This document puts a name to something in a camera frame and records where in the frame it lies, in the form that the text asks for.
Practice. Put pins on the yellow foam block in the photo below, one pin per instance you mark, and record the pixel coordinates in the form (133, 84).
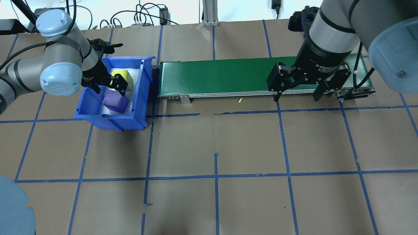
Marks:
(127, 78)

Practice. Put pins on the purple foam block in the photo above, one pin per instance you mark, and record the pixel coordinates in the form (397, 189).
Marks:
(114, 101)

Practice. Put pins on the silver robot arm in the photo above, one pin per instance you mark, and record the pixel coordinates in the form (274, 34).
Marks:
(336, 29)
(29, 71)

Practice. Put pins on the white foam bin liner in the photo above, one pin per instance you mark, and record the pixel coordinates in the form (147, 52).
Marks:
(134, 70)

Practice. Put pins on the blue plastic bin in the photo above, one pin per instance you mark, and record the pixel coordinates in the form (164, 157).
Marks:
(111, 122)

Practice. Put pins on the green conveyor belt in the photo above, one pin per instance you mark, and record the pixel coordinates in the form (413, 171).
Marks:
(222, 76)

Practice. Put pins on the black power brick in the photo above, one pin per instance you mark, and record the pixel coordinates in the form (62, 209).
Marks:
(276, 4)

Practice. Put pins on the black plug adapter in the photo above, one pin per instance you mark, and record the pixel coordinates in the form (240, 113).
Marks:
(163, 14)

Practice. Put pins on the black box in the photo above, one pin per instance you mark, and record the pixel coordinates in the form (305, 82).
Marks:
(8, 26)

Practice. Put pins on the aluminium extrusion post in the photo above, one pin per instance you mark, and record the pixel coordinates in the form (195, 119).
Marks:
(210, 13)

